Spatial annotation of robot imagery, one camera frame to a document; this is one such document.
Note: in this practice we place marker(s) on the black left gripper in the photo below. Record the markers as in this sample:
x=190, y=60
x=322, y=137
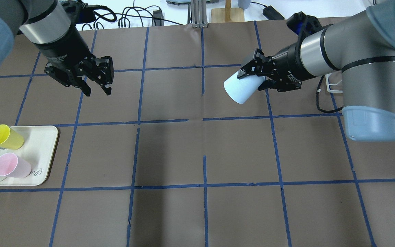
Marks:
x=62, y=49

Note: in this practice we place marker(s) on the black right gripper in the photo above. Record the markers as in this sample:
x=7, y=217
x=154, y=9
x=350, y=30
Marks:
x=288, y=61

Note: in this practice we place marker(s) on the light blue plastic cup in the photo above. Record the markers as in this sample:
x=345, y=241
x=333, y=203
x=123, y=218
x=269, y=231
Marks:
x=241, y=90

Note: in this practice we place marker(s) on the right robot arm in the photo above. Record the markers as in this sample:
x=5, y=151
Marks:
x=361, y=47

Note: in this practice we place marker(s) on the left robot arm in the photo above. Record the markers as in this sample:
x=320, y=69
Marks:
x=51, y=26

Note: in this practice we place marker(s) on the yellow plastic cup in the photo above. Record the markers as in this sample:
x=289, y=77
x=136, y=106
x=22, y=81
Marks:
x=9, y=138

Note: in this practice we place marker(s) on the pink plastic cup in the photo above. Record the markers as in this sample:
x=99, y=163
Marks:
x=13, y=166

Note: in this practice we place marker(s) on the black power adapter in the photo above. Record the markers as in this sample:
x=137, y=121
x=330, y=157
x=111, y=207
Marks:
x=272, y=14

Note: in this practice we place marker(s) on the wooden stand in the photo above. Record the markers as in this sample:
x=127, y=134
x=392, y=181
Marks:
x=227, y=14

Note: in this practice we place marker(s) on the cream plastic tray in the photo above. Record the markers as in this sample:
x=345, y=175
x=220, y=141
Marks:
x=38, y=149

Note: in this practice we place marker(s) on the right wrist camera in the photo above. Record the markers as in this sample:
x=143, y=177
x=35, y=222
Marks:
x=300, y=23

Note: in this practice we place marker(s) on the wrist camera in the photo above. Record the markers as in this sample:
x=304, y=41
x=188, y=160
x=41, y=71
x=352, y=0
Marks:
x=300, y=23
x=78, y=11

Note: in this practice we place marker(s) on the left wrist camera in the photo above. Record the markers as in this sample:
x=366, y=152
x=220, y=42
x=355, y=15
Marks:
x=78, y=11

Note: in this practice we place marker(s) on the aluminium frame post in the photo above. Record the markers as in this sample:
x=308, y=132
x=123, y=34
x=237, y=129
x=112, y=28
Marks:
x=199, y=13

